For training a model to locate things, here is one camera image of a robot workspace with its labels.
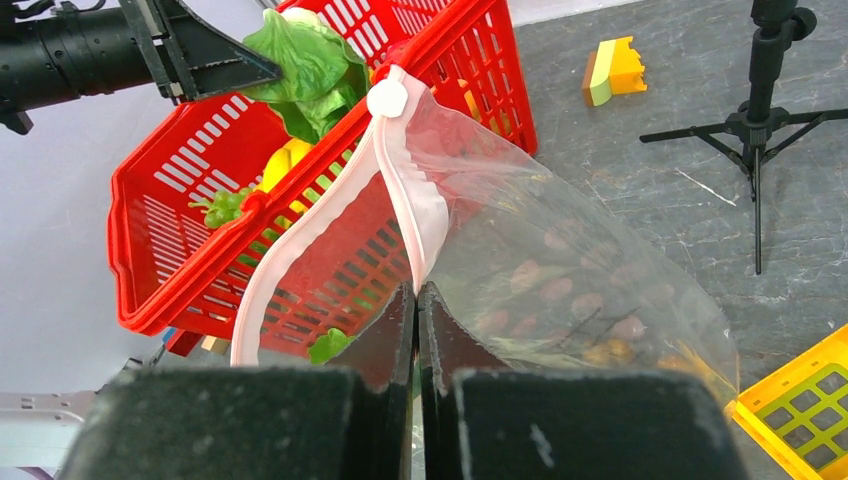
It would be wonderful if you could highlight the napa cabbage toy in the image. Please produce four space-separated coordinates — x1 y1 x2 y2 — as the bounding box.
241 7 371 145

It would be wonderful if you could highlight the green grapes toy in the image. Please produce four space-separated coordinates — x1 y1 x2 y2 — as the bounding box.
188 187 253 229

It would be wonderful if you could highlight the orange waffle toy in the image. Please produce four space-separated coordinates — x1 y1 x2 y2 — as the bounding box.
733 326 847 480

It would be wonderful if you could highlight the clear zip top bag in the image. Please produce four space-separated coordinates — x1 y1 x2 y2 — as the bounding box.
230 66 739 408

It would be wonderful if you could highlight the brown longan bunch toy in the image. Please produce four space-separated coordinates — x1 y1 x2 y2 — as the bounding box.
554 307 661 368

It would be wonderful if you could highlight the microphone on black tripod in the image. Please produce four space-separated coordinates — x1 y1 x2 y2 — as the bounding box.
639 0 847 275

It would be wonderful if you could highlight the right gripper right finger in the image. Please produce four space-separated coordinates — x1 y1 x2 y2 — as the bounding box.
417 283 746 479

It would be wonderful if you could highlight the red plastic basket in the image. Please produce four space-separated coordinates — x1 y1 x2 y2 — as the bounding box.
108 1 538 355

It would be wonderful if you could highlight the yellow banana bunch toy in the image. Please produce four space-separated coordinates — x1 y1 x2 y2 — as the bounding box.
254 138 313 193

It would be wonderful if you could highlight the green leafy vegetable toy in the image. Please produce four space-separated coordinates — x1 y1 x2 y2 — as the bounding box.
307 327 355 365

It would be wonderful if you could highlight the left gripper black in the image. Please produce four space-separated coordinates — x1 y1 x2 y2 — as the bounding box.
1 1 282 135

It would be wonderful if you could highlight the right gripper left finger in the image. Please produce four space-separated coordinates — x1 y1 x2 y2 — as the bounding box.
61 284 415 479

